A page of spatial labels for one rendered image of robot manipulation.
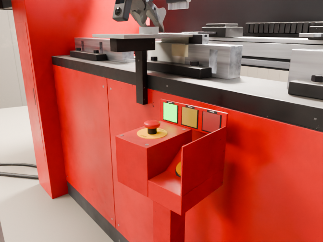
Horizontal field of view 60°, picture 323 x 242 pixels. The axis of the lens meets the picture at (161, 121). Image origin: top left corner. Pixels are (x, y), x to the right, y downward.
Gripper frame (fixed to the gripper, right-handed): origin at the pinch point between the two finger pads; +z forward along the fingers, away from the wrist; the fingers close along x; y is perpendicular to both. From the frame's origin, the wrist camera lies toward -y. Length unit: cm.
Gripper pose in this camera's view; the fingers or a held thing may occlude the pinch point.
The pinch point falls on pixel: (153, 30)
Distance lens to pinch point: 94.6
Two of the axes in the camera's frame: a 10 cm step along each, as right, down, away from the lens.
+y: 5.2, -7.9, 3.4
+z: 4.3, 5.8, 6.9
